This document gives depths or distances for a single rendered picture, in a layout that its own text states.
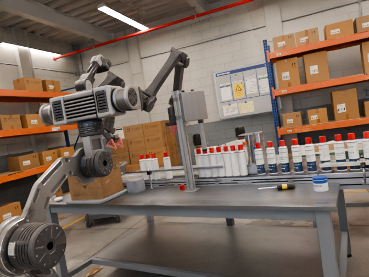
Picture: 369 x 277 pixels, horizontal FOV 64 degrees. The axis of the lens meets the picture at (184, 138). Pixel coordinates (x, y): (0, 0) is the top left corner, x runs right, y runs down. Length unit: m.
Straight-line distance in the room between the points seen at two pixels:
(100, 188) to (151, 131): 3.46
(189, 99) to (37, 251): 1.20
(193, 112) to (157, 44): 5.33
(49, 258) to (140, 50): 6.38
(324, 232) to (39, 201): 1.28
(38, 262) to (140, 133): 4.44
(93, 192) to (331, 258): 1.50
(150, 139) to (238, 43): 2.76
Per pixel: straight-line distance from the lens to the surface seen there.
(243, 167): 1.94
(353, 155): 1.82
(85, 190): 2.22
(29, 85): 6.01
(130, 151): 5.69
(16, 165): 5.70
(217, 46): 6.64
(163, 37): 7.13
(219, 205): 1.58
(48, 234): 1.33
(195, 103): 1.93
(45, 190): 1.50
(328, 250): 1.55
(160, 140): 5.43
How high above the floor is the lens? 1.28
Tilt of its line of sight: 3 degrees down
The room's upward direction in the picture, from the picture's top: 9 degrees counter-clockwise
